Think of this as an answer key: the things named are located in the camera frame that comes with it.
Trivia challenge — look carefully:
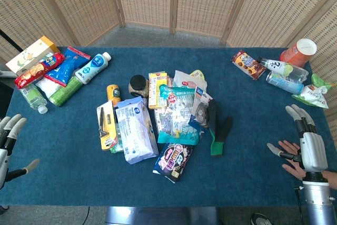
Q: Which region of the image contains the person's bare hand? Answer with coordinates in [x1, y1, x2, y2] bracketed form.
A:
[278, 140, 307, 181]

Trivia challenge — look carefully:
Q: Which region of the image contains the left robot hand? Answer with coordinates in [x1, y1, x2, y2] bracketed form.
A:
[0, 114, 41, 190]

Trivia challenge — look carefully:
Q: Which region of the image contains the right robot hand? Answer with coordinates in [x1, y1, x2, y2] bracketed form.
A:
[266, 104, 329, 174]

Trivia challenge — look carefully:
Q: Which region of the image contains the person's bare forearm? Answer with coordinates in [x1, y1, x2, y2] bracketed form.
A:
[322, 170, 337, 190]

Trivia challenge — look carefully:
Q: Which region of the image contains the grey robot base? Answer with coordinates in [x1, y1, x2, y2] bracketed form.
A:
[105, 206, 220, 225]

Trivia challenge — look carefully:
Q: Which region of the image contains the brown chocolate cookie package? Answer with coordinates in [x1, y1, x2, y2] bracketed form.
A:
[231, 50, 267, 81]

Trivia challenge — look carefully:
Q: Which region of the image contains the red chips package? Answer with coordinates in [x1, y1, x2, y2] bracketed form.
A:
[14, 52, 65, 90]

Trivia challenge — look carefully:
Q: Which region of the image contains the grey packaged item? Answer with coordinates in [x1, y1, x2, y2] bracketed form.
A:
[187, 86, 214, 131]

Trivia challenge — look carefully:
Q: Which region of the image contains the blue snack bag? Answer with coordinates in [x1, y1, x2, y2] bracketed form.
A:
[43, 46, 92, 87]

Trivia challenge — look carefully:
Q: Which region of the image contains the cardboard food box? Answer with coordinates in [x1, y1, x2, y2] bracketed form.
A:
[110, 105, 124, 154]

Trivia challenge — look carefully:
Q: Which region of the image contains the dark purple candy bag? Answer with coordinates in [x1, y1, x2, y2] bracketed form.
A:
[152, 142, 194, 184]

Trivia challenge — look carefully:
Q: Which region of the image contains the green white snack bag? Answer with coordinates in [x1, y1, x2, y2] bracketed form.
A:
[291, 73, 337, 110]

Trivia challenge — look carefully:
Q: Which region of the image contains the blue felt table mat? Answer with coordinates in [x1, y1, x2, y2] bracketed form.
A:
[0, 46, 337, 208]

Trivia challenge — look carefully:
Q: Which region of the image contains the light blue drink can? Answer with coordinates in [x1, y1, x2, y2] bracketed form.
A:
[265, 71, 305, 95]

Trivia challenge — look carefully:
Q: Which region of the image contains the clear bottle green label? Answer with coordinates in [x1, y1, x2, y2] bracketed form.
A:
[18, 83, 49, 114]

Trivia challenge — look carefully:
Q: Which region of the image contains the black glove green cuff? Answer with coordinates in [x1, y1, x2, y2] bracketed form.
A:
[207, 99, 234, 156]

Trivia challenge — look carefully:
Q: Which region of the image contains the dark sneaker shoe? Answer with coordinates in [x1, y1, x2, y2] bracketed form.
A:
[250, 212, 275, 225]

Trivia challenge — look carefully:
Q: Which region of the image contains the clear bottle lime label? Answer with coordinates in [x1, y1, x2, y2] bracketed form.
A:
[257, 56, 310, 84]

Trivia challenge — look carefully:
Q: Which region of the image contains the white plastic packet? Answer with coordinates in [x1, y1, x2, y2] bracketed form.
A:
[35, 77, 63, 98]

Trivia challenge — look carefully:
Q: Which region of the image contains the green drink can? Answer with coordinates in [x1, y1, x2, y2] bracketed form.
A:
[48, 75, 84, 107]

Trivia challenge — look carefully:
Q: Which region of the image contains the orange paper cup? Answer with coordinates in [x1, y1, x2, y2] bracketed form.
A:
[279, 38, 318, 69]

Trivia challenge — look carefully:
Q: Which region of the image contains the yellow razor blister pack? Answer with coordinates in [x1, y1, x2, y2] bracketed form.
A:
[96, 100, 118, 152]

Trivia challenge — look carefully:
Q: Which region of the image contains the yellow white tissue box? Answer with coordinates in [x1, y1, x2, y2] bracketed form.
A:
[5, 35, 60, 77]

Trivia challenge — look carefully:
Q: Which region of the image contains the teal floss picks bag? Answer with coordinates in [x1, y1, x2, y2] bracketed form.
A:
[157, 84, 201, 146]

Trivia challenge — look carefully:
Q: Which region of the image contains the white pouch red label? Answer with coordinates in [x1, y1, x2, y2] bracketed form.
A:
[172, 70, 208, 92]

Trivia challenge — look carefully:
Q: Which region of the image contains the white blue drink bottle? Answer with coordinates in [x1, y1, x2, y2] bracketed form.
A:
[74, 51, 112, 85]

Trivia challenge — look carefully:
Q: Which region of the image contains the white wet wipes pack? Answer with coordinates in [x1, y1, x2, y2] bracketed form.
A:
[115, 96, 160, 165]

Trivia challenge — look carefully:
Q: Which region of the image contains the yellow card box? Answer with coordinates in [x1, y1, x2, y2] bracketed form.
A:
[147, 71, 169, 110]

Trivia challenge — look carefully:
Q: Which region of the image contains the round jar black lid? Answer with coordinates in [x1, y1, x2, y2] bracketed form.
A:
[128, 74, 151, 99]

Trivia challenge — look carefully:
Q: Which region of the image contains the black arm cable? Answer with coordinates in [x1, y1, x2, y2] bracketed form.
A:
[293, 185, 304, 208]

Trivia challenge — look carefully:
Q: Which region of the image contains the thin black cable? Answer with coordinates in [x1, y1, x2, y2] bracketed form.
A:
[83, 206, 91, 225]

